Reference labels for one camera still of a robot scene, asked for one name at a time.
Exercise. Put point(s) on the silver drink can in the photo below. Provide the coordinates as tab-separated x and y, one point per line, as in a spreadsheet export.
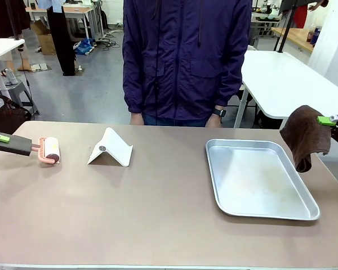
9	75

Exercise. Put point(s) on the wooden workbench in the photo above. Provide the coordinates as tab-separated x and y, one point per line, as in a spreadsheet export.
295	36

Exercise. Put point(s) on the blue plastic bag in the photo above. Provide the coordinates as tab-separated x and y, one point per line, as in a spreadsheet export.
84	46

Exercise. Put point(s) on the black wrist watch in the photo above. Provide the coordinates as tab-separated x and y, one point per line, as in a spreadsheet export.
219	112

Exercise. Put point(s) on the white table with pole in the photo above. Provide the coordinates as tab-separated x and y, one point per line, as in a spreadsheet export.
0	47

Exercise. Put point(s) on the brown cloth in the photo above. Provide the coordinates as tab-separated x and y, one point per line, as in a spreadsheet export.
304	135

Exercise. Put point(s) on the white folded roller stand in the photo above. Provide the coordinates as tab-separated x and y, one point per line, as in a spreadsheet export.
112	154

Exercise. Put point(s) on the person's right hand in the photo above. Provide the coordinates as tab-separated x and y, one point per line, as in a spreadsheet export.
136	119

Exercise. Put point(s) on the white side table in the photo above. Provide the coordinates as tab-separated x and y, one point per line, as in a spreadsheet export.
284	81

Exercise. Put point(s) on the grey metal stool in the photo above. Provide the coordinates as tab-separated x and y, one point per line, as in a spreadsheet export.
14	90

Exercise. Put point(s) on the silver metal tray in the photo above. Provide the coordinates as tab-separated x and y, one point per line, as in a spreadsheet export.
256	182

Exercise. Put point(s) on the cardboard box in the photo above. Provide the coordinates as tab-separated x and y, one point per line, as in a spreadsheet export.
45	39

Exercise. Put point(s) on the person's left hand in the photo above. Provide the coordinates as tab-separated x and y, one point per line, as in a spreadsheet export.
213	121

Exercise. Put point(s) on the dark drink bottle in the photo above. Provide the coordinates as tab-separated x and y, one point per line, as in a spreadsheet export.
314	33

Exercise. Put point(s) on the person in black trousers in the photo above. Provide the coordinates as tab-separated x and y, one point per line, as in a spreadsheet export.
60	36

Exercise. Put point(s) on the wooden top background desk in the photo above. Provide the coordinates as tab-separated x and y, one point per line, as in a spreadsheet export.
76	12

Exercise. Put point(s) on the person in red shirt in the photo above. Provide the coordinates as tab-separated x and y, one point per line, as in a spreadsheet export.
302	14

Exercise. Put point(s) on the black stand pole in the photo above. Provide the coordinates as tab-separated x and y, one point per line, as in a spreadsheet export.
286	25

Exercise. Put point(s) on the person in purple jacket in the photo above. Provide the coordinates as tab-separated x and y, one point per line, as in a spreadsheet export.
183	56

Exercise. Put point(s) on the dark brown bag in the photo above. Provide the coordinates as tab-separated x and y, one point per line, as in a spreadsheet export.
5	115

